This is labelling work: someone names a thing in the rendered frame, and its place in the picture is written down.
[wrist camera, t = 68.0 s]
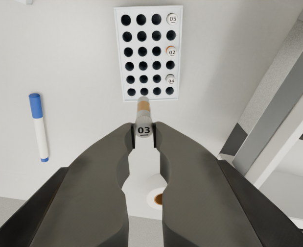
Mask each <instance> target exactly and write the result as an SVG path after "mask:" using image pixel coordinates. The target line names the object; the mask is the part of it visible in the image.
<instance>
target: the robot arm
mask: <svg viewBox="0 0 303 247"><path fill-rule="evenodd" d="M153 143H154V148H156V149H157V151H158V152H159V153H160V174H161V176H162V177H163V178H164V179H165V181H166V182H167V186H166V188H165V189H164V191H163V194H162V226H163V245H164V247H303V233H302V232H301V230H300V229H299V228H298V227H297V226H296V225H295V224H294V223H293V222H292V221H291V220H290V219H289V218H288V217H287V216H286V215H285V214H284V213H283V212H282V211H281V210H280V209H279V208H278V207H277V206H276V205H275V204H273V203H272V202H271V201H270V199H268V198H267V197H266V196H265V195H264V194H263V193H262V192H261V191H260V190H258V189H257V188H256V187H255V186H254V185H253V184H252V183H251V182H250V181H248V180H247V179H246V178H245V177H244V176H243V175H242V174H241V173H240V172H238V171H237V170H236V169H235V168H234V167H233V166H232V165H231V164H230V163H228V162H227V161H226V160H218V159H217V158H216V157H215V156H214V155H213V154H212V153H211V152H210V151H209V150H207V149H206V148H205V147H204V146H202V145H201V144H199V143H198V142H196V141H195V140H193V139H192V138H190V137H188V136H186V135H184V134H183V133H181V132H179V131H177V130H175V129H174V128H172V127H170V126H168V125H167V124H165V123H163V122H160V121H157V122H154V123H153ZM135 144H136V133H135V123H125V124H123V125H121V126H120V127H118V128H117V129H115V130H114V131H112V132H111V133H109V134H107V135H106V136H104V137H103V138H101V139H100V140H98V141H97V142H95V143H94V144H92V145H91V146H90V147H88V148H87V149H86V150H85V151H84V152H82V153H81V154H80V155H79V156H78V157H77V158H76V159H75V160H74V161H73V162H72V163H71V164H70V165H69V166H68V167H61V168H60V169H58V170H57V171H56V172H55V173H54V174H53V175H52V176H51V177H50V178H49V179H48V180H47V181H46V182H45V183H44V184H43V185H42V186H41V187H40V188H39V189H38V190H37V191H36V192H35V193H34V194H33V195H32V196H31V197H30V198H29V199H28V200H27V201H26V202H25V203H24V204H23V205H22V206H21V207H20V208H19V209H18V210H17V211H16V212H15V213H14V214H13V215H12V216H11V217H10V218H9V219H8V220H7V221H6V222H5V223H4V224H3V225H2V226H1V227H0V247H128V239H129V219H128V211H127V204H126V197H125V193H124V192H123V191H122V187H123V184H124V183H125V181H126V179H127V178H128V177H129V175H130V170H129V161H128V156H129V154H130V153H131V152H132V150H133V149H135Z"/></svg>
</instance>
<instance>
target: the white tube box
mask: <svg viewBox="0 0 303 247"><path fill-rule="evenodd" d="M168 14H176V15H177V16H178V21H177V23H176V24H175V25H170V24H169V23H168V22H167V21H166V18H167V16H168ZM114 17H115V26H116V35H117V49H118V58H119V67H120V77H121V86H122V96H123V102H137V101H138V99H139V98H140V97H142V96H145V97H148V98H149V101H163V100H179V82H180V63H181V43H182V24H183V5H166V6H130V7H114ZM168 46H173V47H174V48H175V49H176V51H177V54H176V56H175V57H173V58H171V57H169V56H168V55H167V53H166V49H167V47H168ZM168 74H172V75H173V76H174V77H175V80H176V81H175V84H174V85H168V84H167V81H166V76H167V75H168Z"/></svg>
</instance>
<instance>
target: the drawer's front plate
mask: <svg viewBox="0 0 303 247"><path fill-rule="evenodd" d="M233 158H234V156H231V155H227V154H222V153H221V154H219V155H218V157H217V159H218V160H226V161H227V162H228V163H230V164H231V165H232V166H233V167H234V165H233V164H232V161H233ZM258 190H260V191H261V192H262V193H263V194H264V195H265V196H266V197H267V198H268V199H270V201H271V202H272V203H273V204H275V205H276V206H277V207H278V208H279V209H280V210H281V211H282V212H283V213H284V214H285V215H286V216H287V217H288V218H289V219H290V220H291V221H292V222H293V223H294V224H295V225H296V226H297V227H298V228H301V229H303V176H299V175H294V174H289V173H283V172H279V171H274V170H273V171H272V172H271V174H270V175H269V176H268V177H267V179H266V180H265V181H264V183H263V184H262V185H261V186H260V188H259V189H258Z"/></svg>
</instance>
